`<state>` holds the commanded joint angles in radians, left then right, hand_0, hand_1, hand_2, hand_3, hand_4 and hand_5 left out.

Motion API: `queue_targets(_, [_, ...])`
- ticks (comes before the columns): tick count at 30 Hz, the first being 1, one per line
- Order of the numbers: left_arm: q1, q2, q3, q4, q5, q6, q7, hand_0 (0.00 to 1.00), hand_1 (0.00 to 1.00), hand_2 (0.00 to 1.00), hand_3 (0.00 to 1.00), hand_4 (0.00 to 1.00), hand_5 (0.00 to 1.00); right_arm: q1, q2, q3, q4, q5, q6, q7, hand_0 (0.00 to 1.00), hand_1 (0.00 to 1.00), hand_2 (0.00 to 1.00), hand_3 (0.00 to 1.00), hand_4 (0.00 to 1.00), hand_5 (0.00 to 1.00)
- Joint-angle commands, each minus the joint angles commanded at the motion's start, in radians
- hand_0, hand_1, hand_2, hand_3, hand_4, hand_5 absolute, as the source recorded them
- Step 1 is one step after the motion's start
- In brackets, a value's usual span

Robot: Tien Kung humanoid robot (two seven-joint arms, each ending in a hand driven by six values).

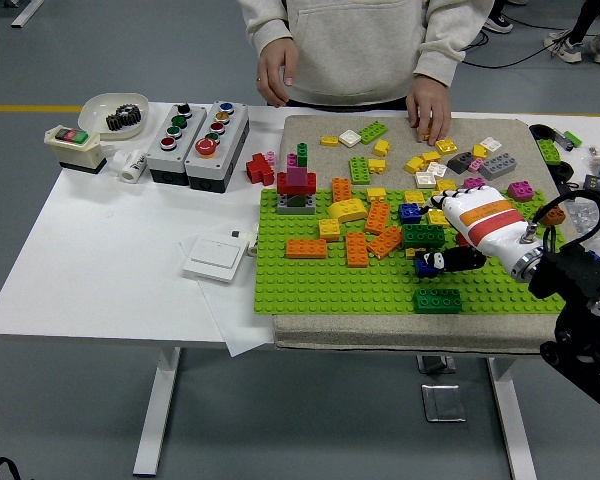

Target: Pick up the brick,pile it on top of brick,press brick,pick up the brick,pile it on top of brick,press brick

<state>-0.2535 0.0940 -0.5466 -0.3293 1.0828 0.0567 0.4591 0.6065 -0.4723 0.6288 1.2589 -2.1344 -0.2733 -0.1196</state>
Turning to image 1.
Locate robot right hand white shell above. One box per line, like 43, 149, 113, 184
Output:
413, 183, 544, 275

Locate person's left hand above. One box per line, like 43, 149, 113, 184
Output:
405, 78, 452, 147

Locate person's right hand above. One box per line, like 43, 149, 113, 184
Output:
256, 39, 301, 109

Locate dark green long brick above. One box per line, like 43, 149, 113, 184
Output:
402, 223, 447, 253
412, 287, 464, 315

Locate blue square brick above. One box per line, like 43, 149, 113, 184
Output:
397, 202, 423, 225
412, 254, 439, 279

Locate lime green long brick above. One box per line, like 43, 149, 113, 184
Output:
512, 198, 540, 224
357, 121, 389, 145

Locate light grey long brick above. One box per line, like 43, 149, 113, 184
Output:
478, 153, 519, 182

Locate dark grey sloped brick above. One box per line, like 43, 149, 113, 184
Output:
447, 152, 475, 175

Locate brown square brick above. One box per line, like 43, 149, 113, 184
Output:
536, 204, 566, 227

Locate lime green medium brick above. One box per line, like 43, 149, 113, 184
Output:
536, 138, 562, 165
348, 156, 373, 186

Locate red cross-shaped brick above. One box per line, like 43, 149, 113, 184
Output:
245, 153, 276, 187

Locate orange long brick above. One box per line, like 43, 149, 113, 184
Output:
331, 177, 354, 204
363, 200, 391, 236
366, 225, 405, 260
284, 238, 328, 260
344, 231, 370, 269

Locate red wide tower brick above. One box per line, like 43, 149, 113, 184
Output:
276, 171, 317, 196

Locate yellow curved brick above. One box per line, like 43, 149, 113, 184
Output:
327, 198, 369, 224

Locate grey tower base brick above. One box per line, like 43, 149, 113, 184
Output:
275, 193, 317, 216

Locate grey-brown foam mat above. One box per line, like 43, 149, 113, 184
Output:
272, 114, 600, 355

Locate grey emergency stop button box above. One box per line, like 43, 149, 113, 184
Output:
184, 101, 251, 194

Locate clear plastic bag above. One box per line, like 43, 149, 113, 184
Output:
564, 197, 600, 241

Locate grey four-button box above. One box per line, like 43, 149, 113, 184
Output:
145, 103, 209, 187

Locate background person black shoes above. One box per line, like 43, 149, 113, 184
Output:
482, 0, 515, 35

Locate black gear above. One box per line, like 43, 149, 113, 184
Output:
115, 103, 142, 129
104, 110, 131, 134

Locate background person white sneakers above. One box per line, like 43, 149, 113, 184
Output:
543, 0, 600, 65

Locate silver floor socket plate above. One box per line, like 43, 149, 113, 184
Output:
420, 383, 467, 424
416, 354, 457, 375

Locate lime green studded baseplate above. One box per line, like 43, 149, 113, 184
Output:
252, 187, 598, 316

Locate white pipe fitting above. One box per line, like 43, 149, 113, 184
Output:
112, 148, 149, 184

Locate white plug piece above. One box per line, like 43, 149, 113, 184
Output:
239, 230, 259, 259

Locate white bowl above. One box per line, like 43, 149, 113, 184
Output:
77, 92, 150, 142

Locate white table leg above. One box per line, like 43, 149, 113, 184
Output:
485, 357, 538, 480
132, 346, 182, 477

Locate black floor cable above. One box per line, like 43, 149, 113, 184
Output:
462, 14, 571, 70

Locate white wall switch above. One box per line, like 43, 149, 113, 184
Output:
181, 237, 247, 284

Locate cream red-green switch box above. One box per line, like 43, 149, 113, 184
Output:
43, 124, 109, 175

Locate white background table frame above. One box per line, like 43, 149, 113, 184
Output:
2, 0, 46, 29

